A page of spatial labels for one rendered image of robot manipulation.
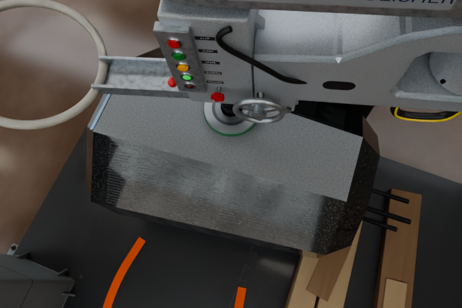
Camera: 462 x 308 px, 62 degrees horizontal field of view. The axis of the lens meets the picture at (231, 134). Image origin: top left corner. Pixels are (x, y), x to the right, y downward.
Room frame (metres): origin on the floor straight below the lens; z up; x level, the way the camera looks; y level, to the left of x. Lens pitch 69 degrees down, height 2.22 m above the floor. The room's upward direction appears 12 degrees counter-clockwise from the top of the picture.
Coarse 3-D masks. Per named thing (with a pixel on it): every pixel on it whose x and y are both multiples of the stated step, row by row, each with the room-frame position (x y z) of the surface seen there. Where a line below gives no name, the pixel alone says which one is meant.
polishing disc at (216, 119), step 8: (208, 104) 0.65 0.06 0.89; (216, 104) 0.65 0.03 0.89; (208, 112) 0.62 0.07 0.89; (216, 112) 0.61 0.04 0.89; (248, 112) 0.59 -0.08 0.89; (208, 120) 0.59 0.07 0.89; (216, 120) 0.58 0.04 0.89; (224, 120) 0.57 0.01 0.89; (232, 120) 0.57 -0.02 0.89; (240, 120) 0.56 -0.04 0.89; (216, 128) 0.55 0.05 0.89; (224, 128) 0.54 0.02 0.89; (232, 128) 0.54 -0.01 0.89; (240, 128) 0.53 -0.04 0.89; (248, 128) 0.53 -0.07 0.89
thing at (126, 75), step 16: (112, 64) 0.80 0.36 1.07; (128, 64) 0.78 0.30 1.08; (144, 64) 0.76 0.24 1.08; (160, 64) 0.74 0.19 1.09; (112, 80) 0.74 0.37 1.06; (128, 80) 0.72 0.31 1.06; (144, 80) 0.71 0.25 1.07; (160, 80) 0.69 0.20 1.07; (160, 96) 0.63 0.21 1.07; (176, 96) 0.62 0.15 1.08; (288, 112) 0.47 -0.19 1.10
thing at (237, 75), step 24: (168, 24) 0.54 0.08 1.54; (192, 24) 0.53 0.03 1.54; (216, 24) 0.51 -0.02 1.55; (240, 24) 0.49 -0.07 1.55; (264, 24) 0.58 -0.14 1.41; (216, 48) 0.51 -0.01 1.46; (240, 48) 0.50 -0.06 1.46; (240, 72) 0.50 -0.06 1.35; (192, 96) 0.54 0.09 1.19; (240, 96) 0.50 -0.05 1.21
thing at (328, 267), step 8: (344, 248) 0.07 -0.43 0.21; (328, 256) 0.05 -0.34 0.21; (336, 256) 0.04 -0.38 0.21; (344, 256) 0.03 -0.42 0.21; (320, 264) 0.02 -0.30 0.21; (328, 264) 0.01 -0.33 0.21; (336, 264) 0.00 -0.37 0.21; (320, 272) -0.02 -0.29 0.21; (328, 272) -0.02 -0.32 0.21; (336, 272) -0.03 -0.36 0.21; (312, 280) -0.05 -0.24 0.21; (320, 280) -0.05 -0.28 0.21; (328, 280) -0.06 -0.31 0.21; (336, 280) -0.07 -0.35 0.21; (312, 288) -0.08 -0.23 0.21; (320, 288) -0.09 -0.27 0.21; (328, 288) -0.09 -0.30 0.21; (320, 296) -0.12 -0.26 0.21; (328, 296) -0.13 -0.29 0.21
